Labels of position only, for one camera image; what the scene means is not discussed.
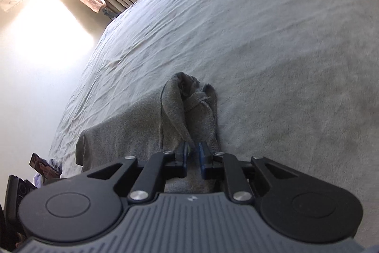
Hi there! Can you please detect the bed with grey sheet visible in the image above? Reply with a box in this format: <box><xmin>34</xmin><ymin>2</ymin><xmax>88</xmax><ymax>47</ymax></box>
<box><xmin>47</xmin><ymin>0</ymin><xmax>379</xmax><ymax>253</ymax></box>

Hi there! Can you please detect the blue grey hanging cloth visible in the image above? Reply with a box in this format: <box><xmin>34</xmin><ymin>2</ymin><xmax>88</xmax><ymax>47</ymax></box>
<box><xmin>101</xmin><ymin>8</ymin><xmax>119</xmax><ymax>20</ymax></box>

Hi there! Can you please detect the grey ruffled knit garment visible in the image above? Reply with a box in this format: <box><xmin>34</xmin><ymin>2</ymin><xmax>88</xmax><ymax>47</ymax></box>
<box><xmin>75</xmin><ymin>72</ymin><xmax>221</xmax><ymax>194</ymax></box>

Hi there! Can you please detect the smartphone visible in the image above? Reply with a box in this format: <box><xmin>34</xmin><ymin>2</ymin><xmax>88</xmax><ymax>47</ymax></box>
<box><xmin>29</xmin><ymin>153</ymin><xmax>59</xmax><ymax>180</ymax></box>

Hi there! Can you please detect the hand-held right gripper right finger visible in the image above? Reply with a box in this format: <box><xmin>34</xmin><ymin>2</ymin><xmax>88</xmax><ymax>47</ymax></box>
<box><xmin>198</xmin><ymin>141</ymin><xmax>298</xmax><ymax>204</ymax></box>

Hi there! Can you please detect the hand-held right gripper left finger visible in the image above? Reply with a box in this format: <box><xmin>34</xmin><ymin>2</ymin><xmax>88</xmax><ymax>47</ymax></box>
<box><xmin>87</xmin><ymin>141</ymin><xmax>190</xmax><ymax>203</ymax></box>

